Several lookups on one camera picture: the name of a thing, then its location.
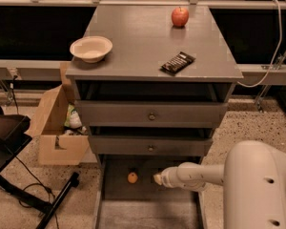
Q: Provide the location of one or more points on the grey middle drawer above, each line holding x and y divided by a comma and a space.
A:
153, 146

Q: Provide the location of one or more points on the grey open bottom drawer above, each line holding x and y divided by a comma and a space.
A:
145, 204

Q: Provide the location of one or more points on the white bowl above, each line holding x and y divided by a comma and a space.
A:
91, 49

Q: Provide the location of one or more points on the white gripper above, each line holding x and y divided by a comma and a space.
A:
166, 177

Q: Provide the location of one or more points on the black snack bar packet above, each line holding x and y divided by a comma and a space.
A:
178, 63

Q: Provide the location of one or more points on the cardboard box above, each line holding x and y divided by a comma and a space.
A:
56, 148

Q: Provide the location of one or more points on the green white plush toy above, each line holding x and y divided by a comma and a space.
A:
73, 120

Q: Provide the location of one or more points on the red apple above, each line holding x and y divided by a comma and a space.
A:
180, 17

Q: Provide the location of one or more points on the black stand leg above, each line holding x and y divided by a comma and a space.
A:
50, 209

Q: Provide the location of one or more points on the grey top drawer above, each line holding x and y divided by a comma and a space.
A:
151, 114

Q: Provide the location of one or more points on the black chair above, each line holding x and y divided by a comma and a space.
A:
13, 136

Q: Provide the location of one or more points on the grey wooden drawer cabinet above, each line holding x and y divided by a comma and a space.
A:
143, 39

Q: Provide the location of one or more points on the small orange fruit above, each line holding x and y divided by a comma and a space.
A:
132, 177

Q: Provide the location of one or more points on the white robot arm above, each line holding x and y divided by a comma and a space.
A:
253, 178

